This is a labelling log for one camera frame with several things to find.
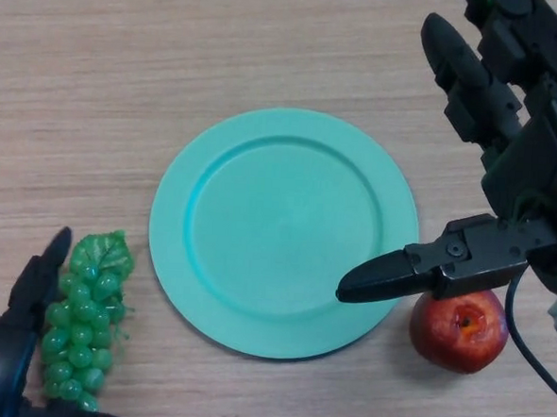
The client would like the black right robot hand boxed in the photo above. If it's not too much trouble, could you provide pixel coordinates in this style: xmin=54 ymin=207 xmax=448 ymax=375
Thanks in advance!
xmin=334 ymin=0 xmax=557 ymax=317

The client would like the green plastic grape bunch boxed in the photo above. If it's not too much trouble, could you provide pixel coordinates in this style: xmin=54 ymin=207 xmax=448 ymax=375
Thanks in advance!
xmin=37 ymin=225 xmax=139 ymax=416

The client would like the teal round plate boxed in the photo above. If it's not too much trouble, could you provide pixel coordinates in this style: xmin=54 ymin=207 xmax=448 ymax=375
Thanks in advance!
xmin=141 ymin=99 xmax=427 ymax=368

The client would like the red apple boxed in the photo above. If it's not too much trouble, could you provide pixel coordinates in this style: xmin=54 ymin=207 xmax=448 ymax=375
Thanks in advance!
xmin=406 ymin=285 xmax=513 ymax=377

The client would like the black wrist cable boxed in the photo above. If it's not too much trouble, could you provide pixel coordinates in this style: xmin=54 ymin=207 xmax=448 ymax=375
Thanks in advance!
xmin=499 ymin=273 xmax=557 ymax=406

